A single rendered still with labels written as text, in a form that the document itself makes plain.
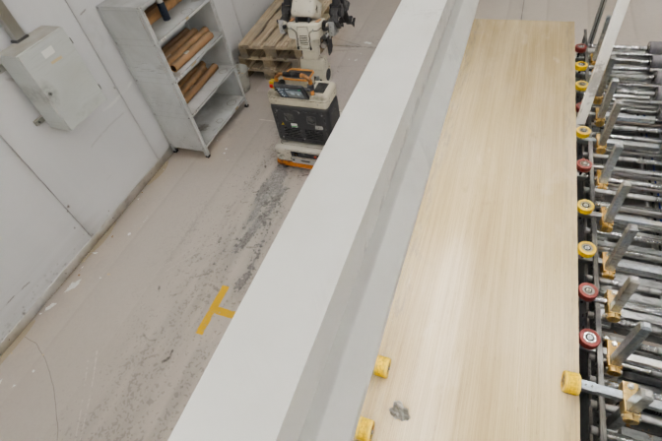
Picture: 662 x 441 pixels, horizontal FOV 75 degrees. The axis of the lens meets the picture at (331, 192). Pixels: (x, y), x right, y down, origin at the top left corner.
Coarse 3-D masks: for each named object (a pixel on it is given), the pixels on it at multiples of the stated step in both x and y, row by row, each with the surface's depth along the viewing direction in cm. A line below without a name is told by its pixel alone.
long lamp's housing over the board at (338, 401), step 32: (448, 32) 74; (448, 64) 70; (448, 96) 68; (416, 128) 58; (416, 160) 56; (416, 192) 54; (384, 224) 48; (384, 256) 46; (384, 288) 45; (352, 320) 41; (384, 320) 44; (352, 352) 39; (320, 384) 37; (352, 384) 39; (320, 416) 35; (352, 416) 38
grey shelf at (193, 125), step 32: (128, 0) 339; (192, 0) 398; (128, 32) 348; (160, 32) 360; (224, 32) 428; (128, 64) 376; (160, 64) 363; (192, 64) 392; (224, 64) 458; (160, 96) 394; (224, 96) 487; (192, 128) 411
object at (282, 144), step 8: (280, 144) 393; (288, 144) 391; (296, 144) 389; (304, 144) 388; (312, 144) 386; (280, 152) 394; (312, 152) 381; (320, 152) 378; (280, 160) 403; (288, 160) 400; (296, 160) 396; (304, 160) 391; (312, 160) 387
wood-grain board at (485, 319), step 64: (512, 64) 320; (448, 128) 281; (512, 128) 273; (448, 192) 244; (512, 192) 238; (576, 192) 232; (448, 256) 216; (512, 256) 211; (576, 256) 206; (448, 320) 193; (512, 320) 189; (576, 320) 185; (384, 384) 178; (448, 384) 175; (512, 384) 172
